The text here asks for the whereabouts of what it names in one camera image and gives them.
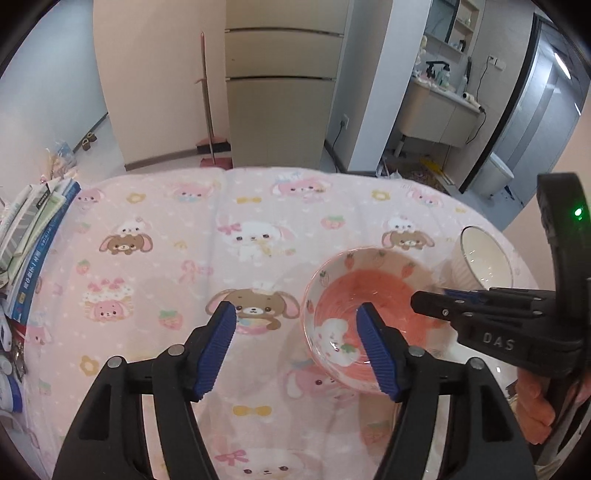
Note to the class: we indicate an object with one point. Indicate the bathroom mirror cabinet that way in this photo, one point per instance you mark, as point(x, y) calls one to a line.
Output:
point(454, 24)

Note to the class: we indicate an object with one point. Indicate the white ribbed bowl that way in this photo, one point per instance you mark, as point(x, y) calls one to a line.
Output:
point(478, 262)

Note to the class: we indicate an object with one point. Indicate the pink strawberry bowl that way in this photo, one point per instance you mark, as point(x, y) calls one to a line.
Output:
point(346, 293)

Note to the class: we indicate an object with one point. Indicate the beige refrigerator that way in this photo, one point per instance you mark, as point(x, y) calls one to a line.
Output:
point(281, 63)

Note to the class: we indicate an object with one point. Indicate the white trash bin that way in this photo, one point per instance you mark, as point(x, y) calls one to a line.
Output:
point(493, 176)

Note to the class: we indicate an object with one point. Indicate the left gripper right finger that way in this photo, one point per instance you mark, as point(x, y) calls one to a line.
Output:
point(383, 355)

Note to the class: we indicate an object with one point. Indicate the bathroom vanity cabinet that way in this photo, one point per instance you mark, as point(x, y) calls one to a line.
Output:
point(431, 114)

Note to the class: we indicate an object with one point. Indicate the pink cartoon tablecloth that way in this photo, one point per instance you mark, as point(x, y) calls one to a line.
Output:
point(139, 261)

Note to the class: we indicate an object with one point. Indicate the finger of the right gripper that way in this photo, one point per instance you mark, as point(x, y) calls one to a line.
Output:
point(462, 296)
point(437, 306)

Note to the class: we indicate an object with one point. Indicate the black faucet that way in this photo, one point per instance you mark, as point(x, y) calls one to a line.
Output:
point(436, 68)

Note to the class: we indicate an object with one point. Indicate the stack of papers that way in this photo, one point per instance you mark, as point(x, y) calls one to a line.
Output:
point(25, 219)

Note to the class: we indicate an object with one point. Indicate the pair of slippers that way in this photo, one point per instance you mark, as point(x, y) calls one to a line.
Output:
point(88, 140)

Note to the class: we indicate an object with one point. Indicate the red broom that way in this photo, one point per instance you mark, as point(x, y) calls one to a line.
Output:
point(212, 149)

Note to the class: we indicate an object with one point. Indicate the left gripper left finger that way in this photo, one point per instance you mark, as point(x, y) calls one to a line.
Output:
point(106, 439)

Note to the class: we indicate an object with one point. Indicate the right hand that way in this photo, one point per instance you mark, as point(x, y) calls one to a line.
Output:
point(534, 413)

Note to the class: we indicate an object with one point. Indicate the white hair dryer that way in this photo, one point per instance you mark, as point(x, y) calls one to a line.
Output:
point(473, 101)

